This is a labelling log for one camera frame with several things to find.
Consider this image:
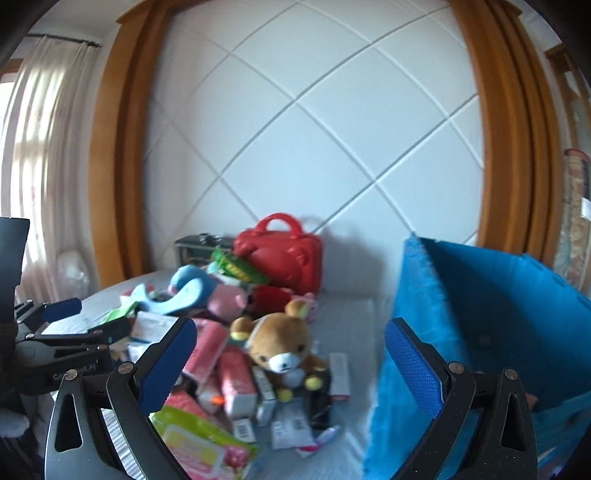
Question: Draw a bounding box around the blue plush whale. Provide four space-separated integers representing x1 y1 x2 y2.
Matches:
119 265 221 315

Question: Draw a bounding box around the pink cherry blossom tissue pack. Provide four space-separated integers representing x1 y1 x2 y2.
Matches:
182 318 228 384

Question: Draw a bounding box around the dark metal case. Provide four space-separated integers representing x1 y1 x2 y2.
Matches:
174 233 235 267

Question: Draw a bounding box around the pink plush toy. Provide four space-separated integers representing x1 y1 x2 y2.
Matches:
206 284 249 324

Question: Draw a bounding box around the large pink green wipes pack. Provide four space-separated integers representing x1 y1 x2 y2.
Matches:
149 405 257 479

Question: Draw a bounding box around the pink lotus tissue pack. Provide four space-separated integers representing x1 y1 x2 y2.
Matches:
217 346 259 420

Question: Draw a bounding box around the blue storage bin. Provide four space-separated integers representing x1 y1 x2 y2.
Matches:
361 232 591 480

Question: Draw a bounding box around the brown teddy bear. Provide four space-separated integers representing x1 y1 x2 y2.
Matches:
230 300 328 402

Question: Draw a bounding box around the red toy handbag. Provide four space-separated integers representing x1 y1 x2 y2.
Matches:
232 213 324 295

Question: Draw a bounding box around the white curtain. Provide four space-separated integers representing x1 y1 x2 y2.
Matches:
1 36 99 302

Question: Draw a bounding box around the rolled patterned mat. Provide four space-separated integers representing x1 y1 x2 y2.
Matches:
553 148 590 295

